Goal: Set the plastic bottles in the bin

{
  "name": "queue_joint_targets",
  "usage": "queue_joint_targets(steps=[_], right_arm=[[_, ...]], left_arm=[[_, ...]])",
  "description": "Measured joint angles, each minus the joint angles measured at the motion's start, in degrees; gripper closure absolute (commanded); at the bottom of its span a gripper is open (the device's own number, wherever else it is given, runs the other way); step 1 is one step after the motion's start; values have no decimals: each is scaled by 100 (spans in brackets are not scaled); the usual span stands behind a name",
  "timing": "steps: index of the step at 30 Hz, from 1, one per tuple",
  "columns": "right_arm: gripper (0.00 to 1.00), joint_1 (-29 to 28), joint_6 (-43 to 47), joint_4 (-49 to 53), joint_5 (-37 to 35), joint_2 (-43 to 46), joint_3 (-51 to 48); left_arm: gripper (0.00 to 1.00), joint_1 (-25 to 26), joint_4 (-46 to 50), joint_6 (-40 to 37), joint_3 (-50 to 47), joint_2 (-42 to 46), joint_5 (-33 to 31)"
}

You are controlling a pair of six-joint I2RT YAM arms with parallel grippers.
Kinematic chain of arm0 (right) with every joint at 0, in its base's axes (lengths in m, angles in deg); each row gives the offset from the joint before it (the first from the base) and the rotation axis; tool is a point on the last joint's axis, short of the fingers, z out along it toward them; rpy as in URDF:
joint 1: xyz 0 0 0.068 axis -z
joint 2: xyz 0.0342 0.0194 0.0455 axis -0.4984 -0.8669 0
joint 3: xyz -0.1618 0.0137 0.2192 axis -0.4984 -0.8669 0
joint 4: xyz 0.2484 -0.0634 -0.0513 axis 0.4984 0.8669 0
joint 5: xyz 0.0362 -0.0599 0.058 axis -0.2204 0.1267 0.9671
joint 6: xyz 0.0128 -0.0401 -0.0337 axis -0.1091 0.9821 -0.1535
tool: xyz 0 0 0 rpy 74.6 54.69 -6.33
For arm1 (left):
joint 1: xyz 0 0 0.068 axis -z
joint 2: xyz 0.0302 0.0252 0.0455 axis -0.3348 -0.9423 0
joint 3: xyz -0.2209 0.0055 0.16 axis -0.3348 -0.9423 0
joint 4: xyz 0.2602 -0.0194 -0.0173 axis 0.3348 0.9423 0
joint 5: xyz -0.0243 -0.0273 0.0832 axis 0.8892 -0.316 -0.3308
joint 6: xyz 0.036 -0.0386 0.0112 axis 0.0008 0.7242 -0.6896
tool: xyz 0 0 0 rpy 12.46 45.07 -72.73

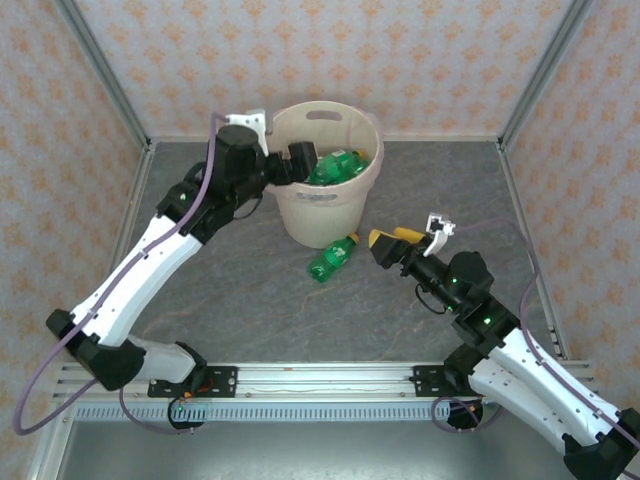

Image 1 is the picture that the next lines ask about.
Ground cream plastic bin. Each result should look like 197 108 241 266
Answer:
264 101 385 250

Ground grey metal panel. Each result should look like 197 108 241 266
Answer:
54 418 599 480

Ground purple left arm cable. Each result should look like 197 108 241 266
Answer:
12 112 231 436

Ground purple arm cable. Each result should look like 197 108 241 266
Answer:
432 219 640 480
12 112 231 436

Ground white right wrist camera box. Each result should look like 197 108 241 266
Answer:
423 213 458 258

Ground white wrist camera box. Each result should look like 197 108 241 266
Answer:
423 213 458 258
225 108 275 137

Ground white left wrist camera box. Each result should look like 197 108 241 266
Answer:
225 108 275 137

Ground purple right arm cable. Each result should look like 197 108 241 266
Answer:
432 219 640 480

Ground aluminium table end rail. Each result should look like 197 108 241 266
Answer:
148 133 501 145

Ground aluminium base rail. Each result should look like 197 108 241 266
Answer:
53 360 601 402

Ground aluminium frame post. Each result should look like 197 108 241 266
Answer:
497 0 597 149
27 402 76 480
53 0 152 151

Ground slotted grey cable duct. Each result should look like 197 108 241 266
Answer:
74 402 486 423

